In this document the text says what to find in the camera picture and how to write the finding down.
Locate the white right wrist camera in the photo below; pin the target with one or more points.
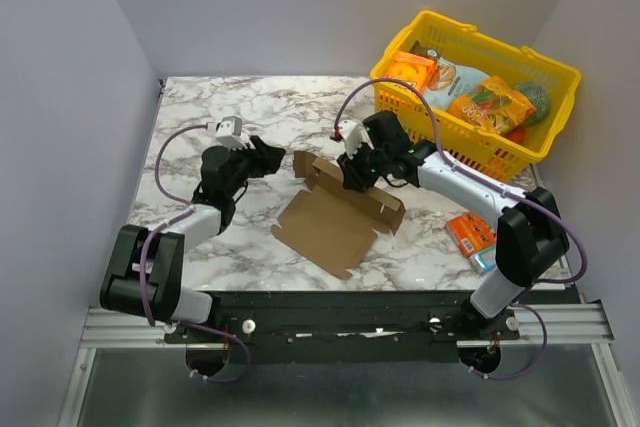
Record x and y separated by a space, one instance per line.
350 133

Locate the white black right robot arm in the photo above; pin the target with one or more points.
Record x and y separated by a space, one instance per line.
529 239

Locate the blue white small box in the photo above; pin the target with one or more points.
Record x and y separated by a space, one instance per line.
484 260

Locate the orange round item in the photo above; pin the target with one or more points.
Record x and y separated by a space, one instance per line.
517 135

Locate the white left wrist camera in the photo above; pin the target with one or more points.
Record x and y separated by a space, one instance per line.
228 133

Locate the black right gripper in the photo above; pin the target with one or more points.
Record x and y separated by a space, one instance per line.
357 177

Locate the light blue snack bag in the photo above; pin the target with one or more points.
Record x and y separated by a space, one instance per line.
449 81

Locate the orange snack box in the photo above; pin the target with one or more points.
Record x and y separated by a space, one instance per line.
413 69

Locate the aluminium rail frame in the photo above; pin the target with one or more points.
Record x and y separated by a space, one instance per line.
127 374

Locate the orange small box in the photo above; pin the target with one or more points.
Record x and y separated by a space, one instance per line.
470 233

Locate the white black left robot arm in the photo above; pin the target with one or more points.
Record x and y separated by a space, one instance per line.
144 273

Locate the green steel scouring pad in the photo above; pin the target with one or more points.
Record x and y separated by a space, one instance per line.
539 99

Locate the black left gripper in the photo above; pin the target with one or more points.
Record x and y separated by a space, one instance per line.
267 160

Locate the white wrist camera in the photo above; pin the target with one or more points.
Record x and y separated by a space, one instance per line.
350 133
228 133

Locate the orange candy bag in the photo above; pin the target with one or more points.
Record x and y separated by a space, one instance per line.
494 107

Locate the brown cardboard box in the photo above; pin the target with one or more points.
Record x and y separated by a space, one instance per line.
330 226

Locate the yellow plastic basket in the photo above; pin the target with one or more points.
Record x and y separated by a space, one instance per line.
463 44

